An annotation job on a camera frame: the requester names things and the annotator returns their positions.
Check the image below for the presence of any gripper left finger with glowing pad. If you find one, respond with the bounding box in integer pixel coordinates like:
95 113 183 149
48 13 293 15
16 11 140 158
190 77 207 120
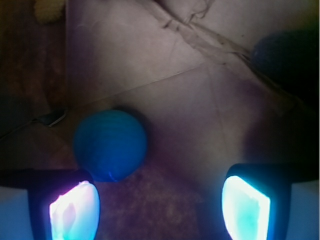
0 169 100 240

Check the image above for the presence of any yellow microfiber cloth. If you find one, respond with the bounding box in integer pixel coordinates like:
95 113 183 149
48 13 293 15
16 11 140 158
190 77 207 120
33 0 66 24

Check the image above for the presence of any brown paper bag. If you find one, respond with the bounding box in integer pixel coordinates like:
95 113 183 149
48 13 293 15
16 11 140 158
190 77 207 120
0 0 320 240

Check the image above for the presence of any blue ball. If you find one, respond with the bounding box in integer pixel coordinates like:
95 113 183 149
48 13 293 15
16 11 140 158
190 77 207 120
73 110 148 182

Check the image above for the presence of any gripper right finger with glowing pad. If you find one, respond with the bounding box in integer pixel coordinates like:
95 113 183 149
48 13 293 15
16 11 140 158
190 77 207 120
221 163 320 240

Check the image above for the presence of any blue sponge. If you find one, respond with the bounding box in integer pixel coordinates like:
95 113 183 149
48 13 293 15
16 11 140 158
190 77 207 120
250 29 320 98

